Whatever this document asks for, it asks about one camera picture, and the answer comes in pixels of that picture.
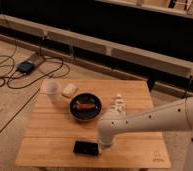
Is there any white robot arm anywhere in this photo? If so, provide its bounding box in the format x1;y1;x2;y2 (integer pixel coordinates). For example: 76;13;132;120
97;95;193;171

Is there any white plastic bottle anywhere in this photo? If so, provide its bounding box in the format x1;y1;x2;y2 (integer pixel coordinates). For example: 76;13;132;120
112;94;126;115

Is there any black round bowl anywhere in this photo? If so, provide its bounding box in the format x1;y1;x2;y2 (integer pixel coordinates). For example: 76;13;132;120
70;93;102;121

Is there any red sausage in bowl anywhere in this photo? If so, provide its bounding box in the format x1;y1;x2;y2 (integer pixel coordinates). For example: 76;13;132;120
76;102;95;111

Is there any wooden slatted table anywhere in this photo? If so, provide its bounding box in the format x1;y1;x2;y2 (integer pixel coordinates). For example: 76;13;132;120
15;79;171;168

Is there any beige sponge block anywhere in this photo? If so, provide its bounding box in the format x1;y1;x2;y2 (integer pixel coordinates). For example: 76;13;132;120
61;83;77;98

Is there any blue power adapter box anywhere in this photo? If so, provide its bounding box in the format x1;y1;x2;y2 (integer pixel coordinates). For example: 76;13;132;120
17;61;35;74

